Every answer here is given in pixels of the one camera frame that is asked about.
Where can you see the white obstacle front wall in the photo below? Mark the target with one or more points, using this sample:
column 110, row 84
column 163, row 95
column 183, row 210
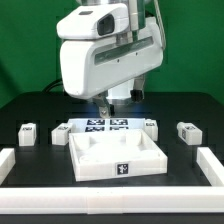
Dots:
column 111, row 200

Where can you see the white obstacle wall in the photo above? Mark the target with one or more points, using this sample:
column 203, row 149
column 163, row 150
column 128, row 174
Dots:
column 210, row 166
column 7, row 161
column 111, row 200

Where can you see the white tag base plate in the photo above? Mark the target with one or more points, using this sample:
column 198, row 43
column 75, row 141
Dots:
column 97, row 124

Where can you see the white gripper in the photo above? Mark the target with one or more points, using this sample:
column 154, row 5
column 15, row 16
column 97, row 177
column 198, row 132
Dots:
column 92, row 67

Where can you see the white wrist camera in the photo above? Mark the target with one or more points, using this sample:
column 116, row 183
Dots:
column 94, row 22

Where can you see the white obstacle right wall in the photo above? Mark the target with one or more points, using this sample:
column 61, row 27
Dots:
column 210, row 166

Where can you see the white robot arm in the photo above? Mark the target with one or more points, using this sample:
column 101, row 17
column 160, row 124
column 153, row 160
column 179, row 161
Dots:
column 137, row 21

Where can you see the white obstacle left wall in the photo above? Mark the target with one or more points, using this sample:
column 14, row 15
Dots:
column 7, row 161

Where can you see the white square tabletop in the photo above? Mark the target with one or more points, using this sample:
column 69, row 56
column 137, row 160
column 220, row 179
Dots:
column 115, row 154

